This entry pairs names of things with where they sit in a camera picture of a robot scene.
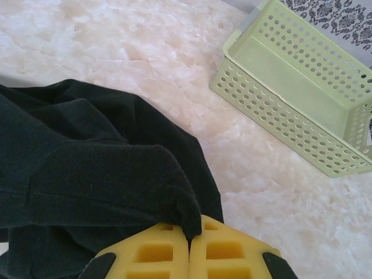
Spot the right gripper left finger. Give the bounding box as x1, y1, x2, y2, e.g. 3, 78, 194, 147
78, 222, 191, 279

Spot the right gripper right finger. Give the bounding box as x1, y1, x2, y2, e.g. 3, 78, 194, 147
189, 214, 300, 279

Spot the black t-shirt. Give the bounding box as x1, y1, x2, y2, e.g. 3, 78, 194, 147
0, 78, 224, 279

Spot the light green perforated plastic basket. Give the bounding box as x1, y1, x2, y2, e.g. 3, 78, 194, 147
209, 0, 372, 178

